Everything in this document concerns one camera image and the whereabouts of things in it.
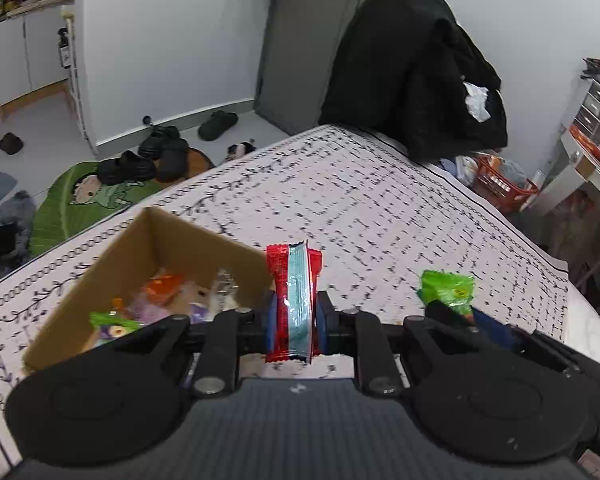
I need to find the white clear snack bag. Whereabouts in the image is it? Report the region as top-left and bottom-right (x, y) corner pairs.
(209, 269), (239, 315)

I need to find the white cloth on coat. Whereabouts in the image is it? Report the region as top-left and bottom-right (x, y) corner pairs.
(464, 82), (491, 122)

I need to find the green cartoon floor mat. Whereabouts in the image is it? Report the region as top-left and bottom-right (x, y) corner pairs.
(28, 146), (217, 259)

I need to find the brown cardboard box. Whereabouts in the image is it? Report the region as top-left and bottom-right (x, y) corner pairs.
(22, 207), (272, 375)

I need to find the orange laundry basket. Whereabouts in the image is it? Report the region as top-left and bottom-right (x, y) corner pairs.
(472, 155), (539, 214)

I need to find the black slipper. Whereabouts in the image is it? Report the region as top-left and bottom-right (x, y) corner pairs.
(0, 132), (23, 156)

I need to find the orange candy packet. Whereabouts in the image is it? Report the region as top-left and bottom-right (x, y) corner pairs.
(140, 273), (184, 308)

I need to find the light green snack packet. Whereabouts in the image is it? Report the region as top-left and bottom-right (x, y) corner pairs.
(418, 270), (475, 320)

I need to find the black spray bottle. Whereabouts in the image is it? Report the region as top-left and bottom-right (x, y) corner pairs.
(57, 27), (71, 68)

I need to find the purple candy packet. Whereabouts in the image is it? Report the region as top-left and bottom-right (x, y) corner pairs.
(126, 296), (208, 325)

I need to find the grey fluffy rug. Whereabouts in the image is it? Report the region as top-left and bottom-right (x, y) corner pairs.
(0, 190), (36, 280)

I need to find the black coat on chair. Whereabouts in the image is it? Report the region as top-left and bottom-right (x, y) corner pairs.
(318, 0), (508, 162)

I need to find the black shoe near door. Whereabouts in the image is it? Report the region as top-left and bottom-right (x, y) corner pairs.
(198, 110), (238, 142)

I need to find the patterned white bed blanket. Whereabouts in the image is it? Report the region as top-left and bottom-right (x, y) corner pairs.
(0, 123), (571, 468)

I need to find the pile of black shoes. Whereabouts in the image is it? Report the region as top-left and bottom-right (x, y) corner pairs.
(95, 126), (189, 185)

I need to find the grey door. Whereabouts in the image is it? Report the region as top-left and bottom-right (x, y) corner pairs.
(254, 0), (364, 134)

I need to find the white kitchen cabinet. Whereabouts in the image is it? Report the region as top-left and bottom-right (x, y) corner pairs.
(0, 4), (73, 105)

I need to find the white desk with drawers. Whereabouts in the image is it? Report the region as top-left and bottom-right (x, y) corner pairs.
(529, 58), (600, 217)

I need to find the red teal snack packet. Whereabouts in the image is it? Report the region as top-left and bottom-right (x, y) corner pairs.
(265, 242), (323, 363)

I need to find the sneaker with laces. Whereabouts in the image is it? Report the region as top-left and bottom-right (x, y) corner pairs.
(225, 141), (256, 162)

